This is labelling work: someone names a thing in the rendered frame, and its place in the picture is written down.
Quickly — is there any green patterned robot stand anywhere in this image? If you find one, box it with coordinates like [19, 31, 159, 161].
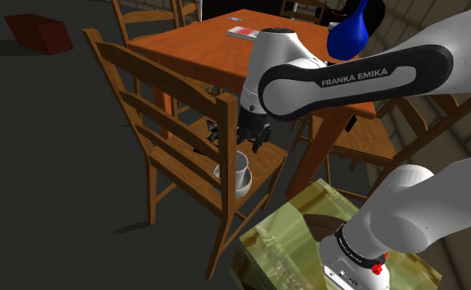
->
[229, 178, 444, 290]

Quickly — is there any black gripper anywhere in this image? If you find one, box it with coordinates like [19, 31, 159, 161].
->
[235, 105, 273, 155]

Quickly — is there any red and white book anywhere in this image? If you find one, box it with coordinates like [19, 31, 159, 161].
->
[226, 25, 263, 42]

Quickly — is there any black figure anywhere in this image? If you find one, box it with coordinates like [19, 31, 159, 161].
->
[204, 119, 221, 143]

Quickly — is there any white cup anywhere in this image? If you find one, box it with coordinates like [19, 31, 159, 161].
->
[235, 151, 249, 190]

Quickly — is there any orange wooden table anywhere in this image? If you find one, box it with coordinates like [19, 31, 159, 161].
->
[127, 8, 377, 203]

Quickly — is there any white bowl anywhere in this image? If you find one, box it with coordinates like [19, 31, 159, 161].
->
[212, 161, 254, 199]

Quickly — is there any dark red box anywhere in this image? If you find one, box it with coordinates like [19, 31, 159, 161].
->
[3, 12, 75, 56]

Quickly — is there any blue vase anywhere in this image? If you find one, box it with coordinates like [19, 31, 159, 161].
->
[326, 0, 371, 62]

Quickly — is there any wooden slat-back chair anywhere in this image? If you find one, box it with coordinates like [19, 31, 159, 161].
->
[82, 27, 289, 281]
[291, 91, 471, 203]
[278, 0, 328, 26]
[110, 0, 222, 119]

